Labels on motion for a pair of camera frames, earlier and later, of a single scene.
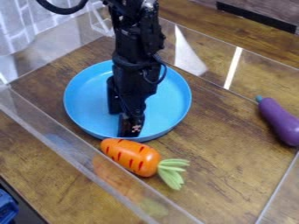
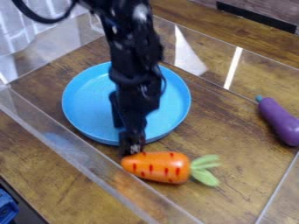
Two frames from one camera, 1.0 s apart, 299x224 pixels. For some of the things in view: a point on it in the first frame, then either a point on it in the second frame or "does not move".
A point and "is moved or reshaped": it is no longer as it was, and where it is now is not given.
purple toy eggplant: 281,119 does not move
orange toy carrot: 142,160 is moved or reshaped
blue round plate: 167,107 does not move
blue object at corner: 10,207 does not move
